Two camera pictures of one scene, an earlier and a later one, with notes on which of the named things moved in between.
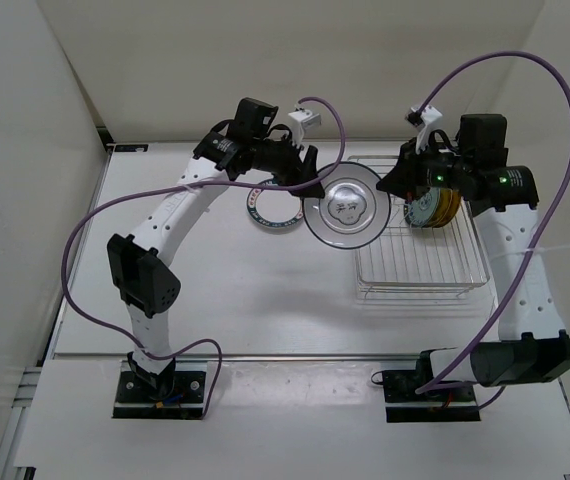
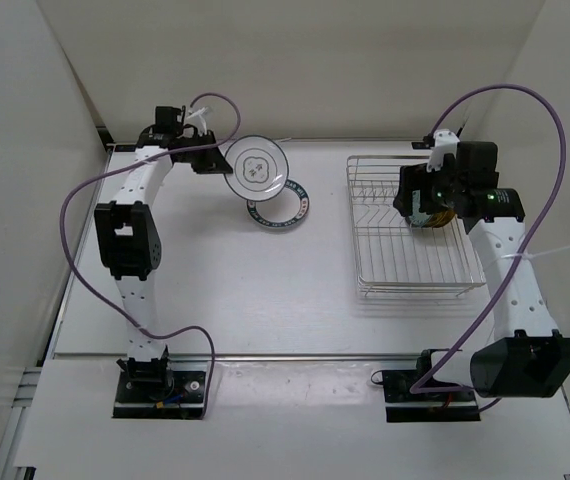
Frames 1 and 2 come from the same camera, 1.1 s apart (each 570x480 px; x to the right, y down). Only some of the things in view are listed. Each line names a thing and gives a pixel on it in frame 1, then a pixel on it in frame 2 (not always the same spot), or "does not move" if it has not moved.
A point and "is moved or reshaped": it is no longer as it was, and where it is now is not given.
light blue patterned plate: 422,210 does not move
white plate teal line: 353,211 is moved or reshaped
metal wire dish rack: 410,262 does not move
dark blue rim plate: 274,209 does not move
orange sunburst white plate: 276,215 does not move
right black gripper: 406,174 -> 417,178
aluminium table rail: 250,357 does not move
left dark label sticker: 131,148 does not move
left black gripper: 296,170 -> 213,162
